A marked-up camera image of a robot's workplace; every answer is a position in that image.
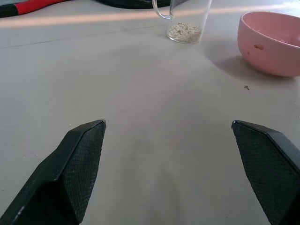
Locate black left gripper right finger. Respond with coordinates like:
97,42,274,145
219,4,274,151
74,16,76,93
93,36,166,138
231,120,300,225

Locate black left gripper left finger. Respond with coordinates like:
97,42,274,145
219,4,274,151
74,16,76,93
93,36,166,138
0,120,107,225

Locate beige granular powder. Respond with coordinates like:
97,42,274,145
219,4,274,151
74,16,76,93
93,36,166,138
167,22,203,44

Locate pink bowl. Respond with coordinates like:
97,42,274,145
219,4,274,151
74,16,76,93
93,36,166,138
237,11,300,77

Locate clear glass measuring cup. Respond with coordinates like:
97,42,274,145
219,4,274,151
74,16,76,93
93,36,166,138
151,0,213,45

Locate red and black cable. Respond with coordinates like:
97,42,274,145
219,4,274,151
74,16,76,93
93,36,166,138
0,0,68,19

